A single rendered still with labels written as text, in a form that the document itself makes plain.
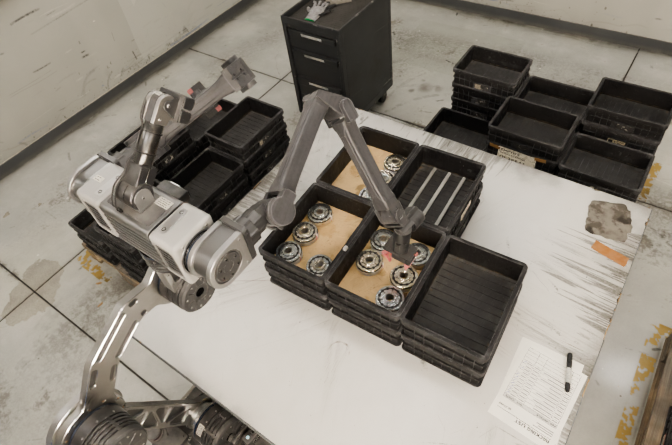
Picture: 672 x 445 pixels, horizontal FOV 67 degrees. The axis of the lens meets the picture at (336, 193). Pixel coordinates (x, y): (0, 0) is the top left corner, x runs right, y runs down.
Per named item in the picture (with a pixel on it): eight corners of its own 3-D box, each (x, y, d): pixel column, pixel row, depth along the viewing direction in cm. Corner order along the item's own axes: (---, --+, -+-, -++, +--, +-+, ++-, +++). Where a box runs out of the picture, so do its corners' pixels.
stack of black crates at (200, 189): (213, 247, 295) (195, 209, 270) (178, 227, 308) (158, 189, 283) (257, 202, 315) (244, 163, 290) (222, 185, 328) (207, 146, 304)
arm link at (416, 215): (375, 214, 164) (394, 213, 157) (394, 193, 170) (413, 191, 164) (393, 243, 168) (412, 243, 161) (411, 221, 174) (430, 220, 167)
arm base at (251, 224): (229, 247, 134) (217, 218, 126) (249, 226, 138) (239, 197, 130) (254, 260, 130) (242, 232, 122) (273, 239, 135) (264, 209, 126)
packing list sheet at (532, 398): (557, 457, 154) (557, 457, 154) (485, 415, 164) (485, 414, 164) (590, 368, 171) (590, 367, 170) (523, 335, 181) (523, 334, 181)
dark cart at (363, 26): (351, 144, 363) (338, 31, 297) (302, 125, 384) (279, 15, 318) (393, 98, 394) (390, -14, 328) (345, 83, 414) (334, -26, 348)
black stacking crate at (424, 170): (446, 251, 196) (447, 233, 187) (378, 224, 208) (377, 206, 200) (483, 184, 217) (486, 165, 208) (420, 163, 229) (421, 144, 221)
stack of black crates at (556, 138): (562, 174, 304) (581, 115, 271) (544, 207, 289) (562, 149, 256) (498, 152, 322) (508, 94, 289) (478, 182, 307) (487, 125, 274)
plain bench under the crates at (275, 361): (475, 629, 182) (502, 618, 131) (175, 391, 253) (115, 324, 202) (605, 295, 264) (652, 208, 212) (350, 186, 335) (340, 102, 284)
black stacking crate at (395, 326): (398, 335, 174) (398, 319, 166) (326, 299, 187) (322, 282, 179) (445, 252, 196) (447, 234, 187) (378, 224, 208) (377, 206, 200)
